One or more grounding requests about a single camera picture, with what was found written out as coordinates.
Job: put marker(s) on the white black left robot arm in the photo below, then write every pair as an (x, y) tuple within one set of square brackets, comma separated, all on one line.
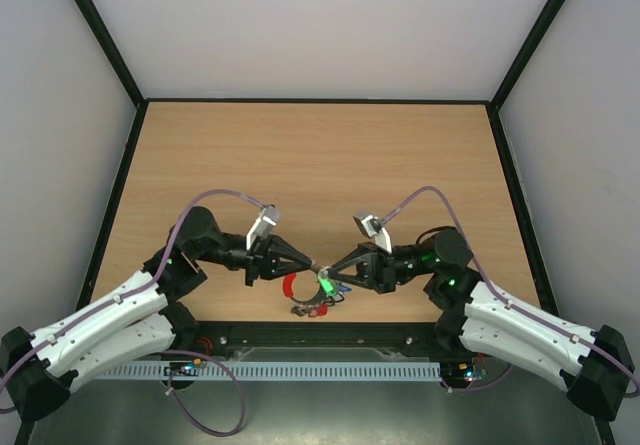
[(40, 370)]

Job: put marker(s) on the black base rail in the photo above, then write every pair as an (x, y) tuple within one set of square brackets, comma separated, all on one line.
[(408, 339)]

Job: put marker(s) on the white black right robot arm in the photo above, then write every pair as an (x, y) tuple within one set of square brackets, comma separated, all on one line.
[(593, 367)]

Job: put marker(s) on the metal keyring with red handle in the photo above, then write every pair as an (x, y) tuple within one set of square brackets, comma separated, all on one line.
[(309, 293)]

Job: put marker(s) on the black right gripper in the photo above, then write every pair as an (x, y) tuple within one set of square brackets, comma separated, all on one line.
[(386, 270)]

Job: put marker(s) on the white slotted cable duct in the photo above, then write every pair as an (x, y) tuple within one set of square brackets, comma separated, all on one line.
[(279, 371)]

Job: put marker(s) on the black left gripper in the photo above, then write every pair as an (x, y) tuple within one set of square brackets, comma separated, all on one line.
[(263, 257)]

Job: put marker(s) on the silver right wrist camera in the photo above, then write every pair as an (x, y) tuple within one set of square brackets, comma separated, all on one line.
[(368, 224)]

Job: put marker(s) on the red key tag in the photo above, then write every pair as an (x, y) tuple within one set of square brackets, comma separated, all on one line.
[(318, 311)]

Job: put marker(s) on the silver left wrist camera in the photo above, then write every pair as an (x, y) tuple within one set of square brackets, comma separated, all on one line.
[(269, 216)]

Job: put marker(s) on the green key tag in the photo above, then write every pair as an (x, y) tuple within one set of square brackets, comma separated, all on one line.
[(326, 285)]

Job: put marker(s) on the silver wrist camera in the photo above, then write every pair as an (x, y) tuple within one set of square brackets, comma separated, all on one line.
[(368, 224), (269, 216)]

